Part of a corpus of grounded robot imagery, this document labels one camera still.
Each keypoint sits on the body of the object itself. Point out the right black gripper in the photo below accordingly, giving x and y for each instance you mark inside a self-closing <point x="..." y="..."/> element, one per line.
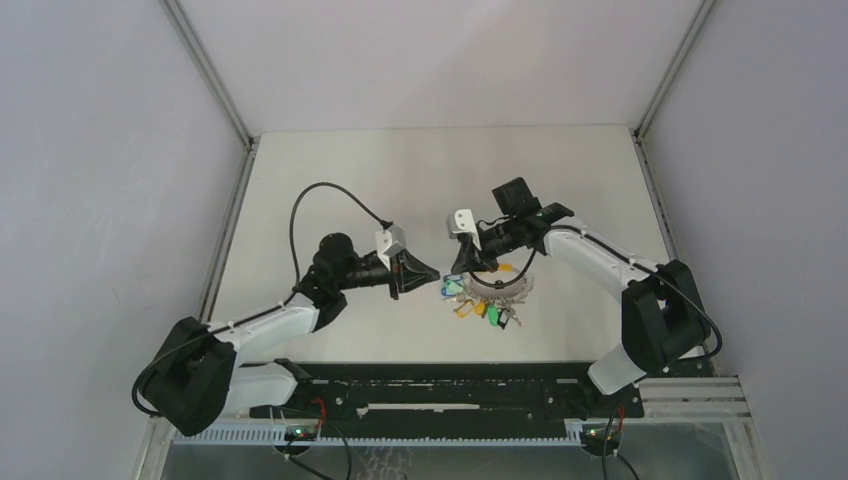
<point x="472" y="259"/>

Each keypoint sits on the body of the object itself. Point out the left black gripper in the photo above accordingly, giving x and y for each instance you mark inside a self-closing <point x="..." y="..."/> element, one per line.
<point x="396" y="276"/>

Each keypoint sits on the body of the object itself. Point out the blue tagged key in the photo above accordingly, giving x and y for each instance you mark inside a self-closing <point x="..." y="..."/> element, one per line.
<point x="453" y="285"/>

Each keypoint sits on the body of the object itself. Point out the large metal keyring yellow handle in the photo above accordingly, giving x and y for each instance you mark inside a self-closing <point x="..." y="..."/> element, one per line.
<point x="507" y="285"/>

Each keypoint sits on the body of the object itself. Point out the yellow tagged key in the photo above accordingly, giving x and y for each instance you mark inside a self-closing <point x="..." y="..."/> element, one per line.
<point x="466" y="308"/>
<point x="480" y="309"/>

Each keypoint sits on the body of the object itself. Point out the green tagged key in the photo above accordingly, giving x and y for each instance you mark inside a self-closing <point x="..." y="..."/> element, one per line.
<point x="493" y="314"/>

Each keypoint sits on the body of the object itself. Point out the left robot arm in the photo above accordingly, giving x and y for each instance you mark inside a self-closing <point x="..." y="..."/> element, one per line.
<point x="204" y="371"/>

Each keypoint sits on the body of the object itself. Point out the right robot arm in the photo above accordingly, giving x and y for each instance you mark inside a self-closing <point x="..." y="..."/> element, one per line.
<point x="662" y="314"/>

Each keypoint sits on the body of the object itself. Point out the left circuit board green led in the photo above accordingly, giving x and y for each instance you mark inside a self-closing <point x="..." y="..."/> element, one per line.
<point x="301" y="434"/>

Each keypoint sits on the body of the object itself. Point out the circuit board green led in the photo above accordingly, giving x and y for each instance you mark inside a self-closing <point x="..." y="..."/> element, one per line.
<point x="600" y="435"/>
<point x="301" y="434"/>

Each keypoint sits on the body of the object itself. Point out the right circuit board green led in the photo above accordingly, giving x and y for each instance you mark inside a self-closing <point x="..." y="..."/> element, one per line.
<point x="600" y="435"/>

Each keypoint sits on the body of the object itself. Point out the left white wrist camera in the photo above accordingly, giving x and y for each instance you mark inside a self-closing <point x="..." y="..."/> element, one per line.
<point x="390" y="241"/>

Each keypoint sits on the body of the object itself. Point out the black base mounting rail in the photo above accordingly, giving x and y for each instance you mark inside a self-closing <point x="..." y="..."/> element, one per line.
<point x="475" y="399"/>

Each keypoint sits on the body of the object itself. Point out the white slotted cable duct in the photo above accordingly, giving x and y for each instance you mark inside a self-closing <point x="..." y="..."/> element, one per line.
<point x="233" y="434"/>

